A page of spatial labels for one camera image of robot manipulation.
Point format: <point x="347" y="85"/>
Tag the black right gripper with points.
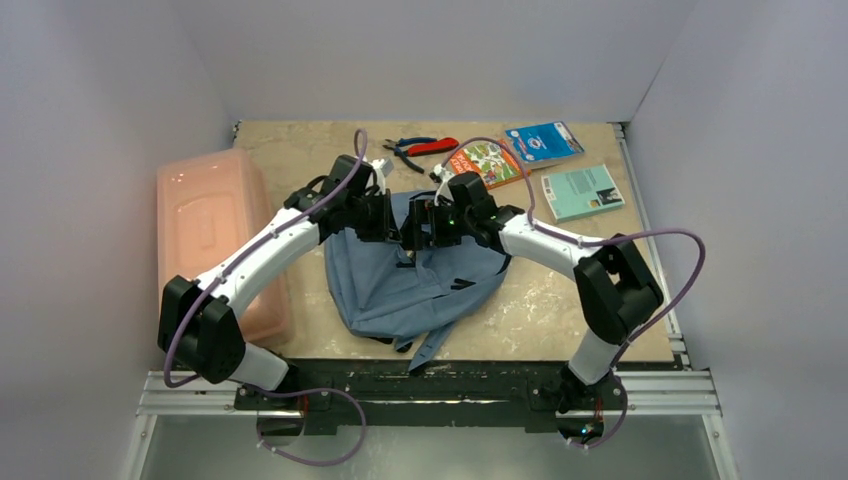
<point x="428" y="226"/>

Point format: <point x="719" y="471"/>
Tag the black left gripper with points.
<point x="385" y="230"/>

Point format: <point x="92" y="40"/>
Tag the blue student backpack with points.
<point x="383" y="293"/>

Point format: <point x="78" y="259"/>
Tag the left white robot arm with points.
<point x="199" y="318"/>

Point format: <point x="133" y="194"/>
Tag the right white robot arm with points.
<point x="616" y="289"/>

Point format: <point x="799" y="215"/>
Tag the orange green picture book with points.
<point x="490" y="160"/>

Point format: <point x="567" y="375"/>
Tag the red utility knife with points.
<point x="434" y="146"/>

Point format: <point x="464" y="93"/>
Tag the blue paperback book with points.
<point x="544" y="145"/>

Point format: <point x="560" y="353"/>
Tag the teal paperback book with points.
<point x="581" y="193"/>

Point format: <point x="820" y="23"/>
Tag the pink plastic storage bin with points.
<point x="207" y="208"/>

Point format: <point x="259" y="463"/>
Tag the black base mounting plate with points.
<point x="383" y="393"/>

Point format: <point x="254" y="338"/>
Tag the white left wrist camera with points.
<point x="381" y="169"/>

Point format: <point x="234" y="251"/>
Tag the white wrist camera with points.
<point x="440" y="174"/>
<point x="381" y="169"/>

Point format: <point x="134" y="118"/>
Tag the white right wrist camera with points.
<point x="440" y="174"/>

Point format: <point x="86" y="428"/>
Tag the blue handled pliers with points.
<point x="398" y="147"/>

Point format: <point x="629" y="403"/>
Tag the aluminium frame rail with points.
<point x="651" y="389"/>

